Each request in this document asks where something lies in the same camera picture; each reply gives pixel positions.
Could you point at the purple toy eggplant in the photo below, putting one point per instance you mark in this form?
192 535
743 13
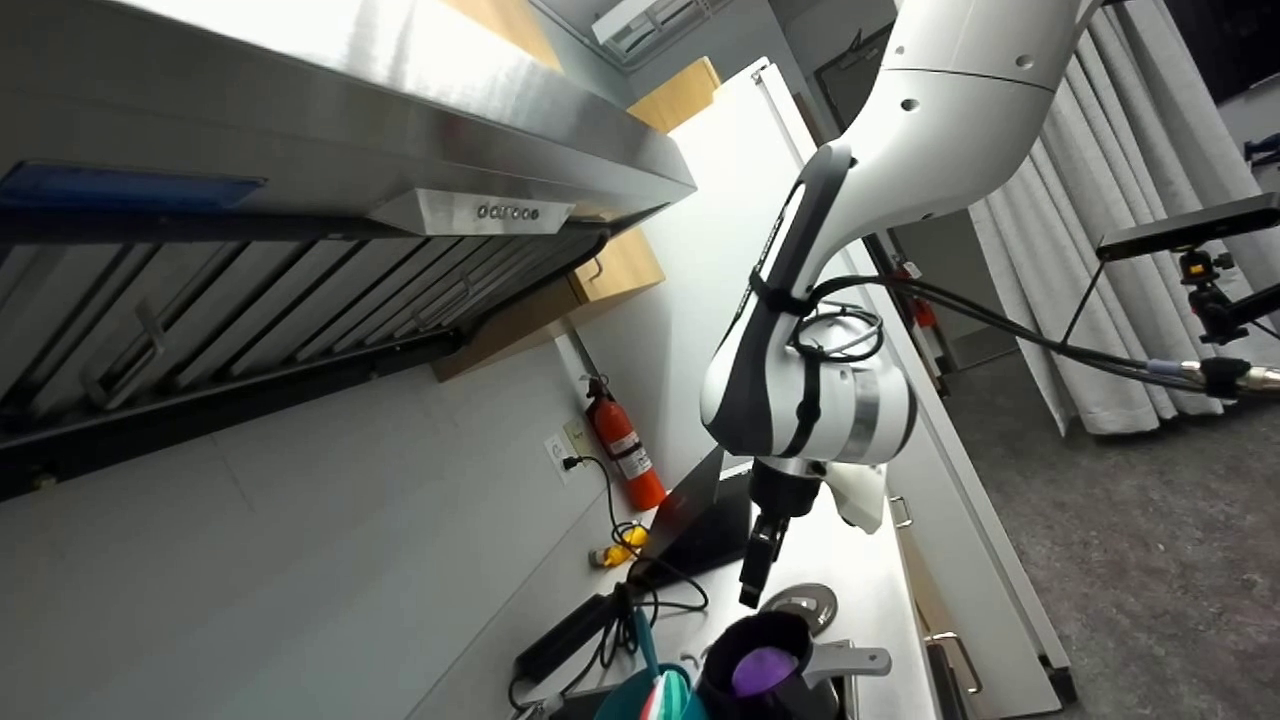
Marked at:
763 669

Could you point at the steel range hood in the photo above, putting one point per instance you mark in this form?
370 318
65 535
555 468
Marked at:
214 211

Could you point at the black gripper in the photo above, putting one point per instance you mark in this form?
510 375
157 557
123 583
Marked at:
779 503

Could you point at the black power strip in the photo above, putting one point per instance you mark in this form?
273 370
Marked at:
539 660

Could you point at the black pot with handle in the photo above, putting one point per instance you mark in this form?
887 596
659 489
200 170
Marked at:
810 692

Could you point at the white curtain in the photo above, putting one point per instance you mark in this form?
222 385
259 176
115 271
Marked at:
1135 137

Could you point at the red fire extinguisher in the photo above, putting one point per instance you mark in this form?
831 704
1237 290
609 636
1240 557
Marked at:
624 451

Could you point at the black pot lid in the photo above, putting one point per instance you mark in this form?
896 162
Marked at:
810 602

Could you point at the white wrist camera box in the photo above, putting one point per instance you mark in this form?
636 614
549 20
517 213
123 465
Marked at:
859 492

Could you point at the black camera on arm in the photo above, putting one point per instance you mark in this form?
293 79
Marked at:
1191 236

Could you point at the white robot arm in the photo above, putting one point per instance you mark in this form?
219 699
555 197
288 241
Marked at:
955 111

